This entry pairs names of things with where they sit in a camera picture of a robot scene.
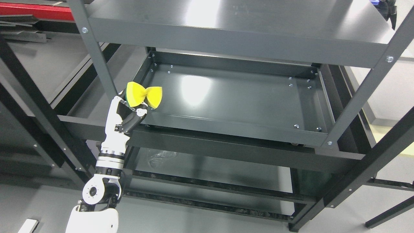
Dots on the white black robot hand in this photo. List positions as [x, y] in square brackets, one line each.
[121, 120]

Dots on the green yellow sponge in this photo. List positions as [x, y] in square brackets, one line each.
[136, 94]

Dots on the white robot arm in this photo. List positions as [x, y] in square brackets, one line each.
[96, 211]

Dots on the black metal shelf rack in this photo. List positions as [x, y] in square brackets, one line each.
[45, 70]

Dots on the grey metal shelf unit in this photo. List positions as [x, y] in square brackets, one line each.
[262, 107]

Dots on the red metal beam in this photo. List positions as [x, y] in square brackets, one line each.
[38, 11]

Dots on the white floor block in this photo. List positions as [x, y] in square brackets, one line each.
[29, 226]

